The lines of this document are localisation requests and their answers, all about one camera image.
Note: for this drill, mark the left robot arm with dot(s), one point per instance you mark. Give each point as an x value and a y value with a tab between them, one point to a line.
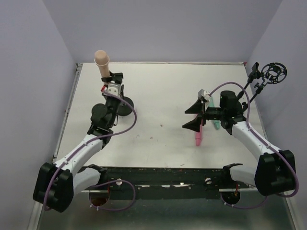
57	183

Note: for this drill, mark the black front mounting rail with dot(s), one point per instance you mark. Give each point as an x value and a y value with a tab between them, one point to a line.
124	183

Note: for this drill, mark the black tripod shock-mount stand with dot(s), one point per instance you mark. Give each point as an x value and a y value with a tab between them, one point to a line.
272	73

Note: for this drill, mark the aluminium extrusion frame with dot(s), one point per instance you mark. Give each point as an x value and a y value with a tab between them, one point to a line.
37	210

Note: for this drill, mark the black round-base clip stand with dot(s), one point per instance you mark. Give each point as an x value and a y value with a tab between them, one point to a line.
121	110

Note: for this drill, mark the pink microphone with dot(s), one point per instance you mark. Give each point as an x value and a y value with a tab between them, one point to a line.
198	136

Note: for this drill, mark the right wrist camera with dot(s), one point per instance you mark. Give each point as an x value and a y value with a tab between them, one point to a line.
204	96

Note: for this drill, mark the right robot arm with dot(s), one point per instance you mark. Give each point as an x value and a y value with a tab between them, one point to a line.
275	170

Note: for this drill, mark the peach microphone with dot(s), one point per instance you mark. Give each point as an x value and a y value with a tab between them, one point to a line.
102	59

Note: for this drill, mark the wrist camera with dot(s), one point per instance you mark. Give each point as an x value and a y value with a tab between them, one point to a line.
204	96
112	88

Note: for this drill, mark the teal microphone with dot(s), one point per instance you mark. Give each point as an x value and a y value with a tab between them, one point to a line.
216	123

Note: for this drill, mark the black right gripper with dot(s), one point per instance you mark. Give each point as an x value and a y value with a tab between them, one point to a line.
203	115

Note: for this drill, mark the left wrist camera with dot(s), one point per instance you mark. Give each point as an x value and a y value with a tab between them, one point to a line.
112	88

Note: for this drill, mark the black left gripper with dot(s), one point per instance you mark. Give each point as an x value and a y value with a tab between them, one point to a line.
112	79

